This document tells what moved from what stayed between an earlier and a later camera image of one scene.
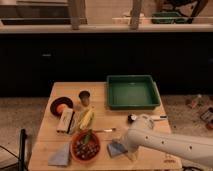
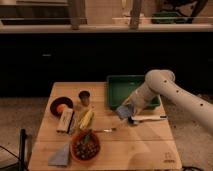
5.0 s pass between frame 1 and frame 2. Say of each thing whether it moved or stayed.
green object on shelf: stayed
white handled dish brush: stayed
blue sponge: moved
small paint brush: stayed
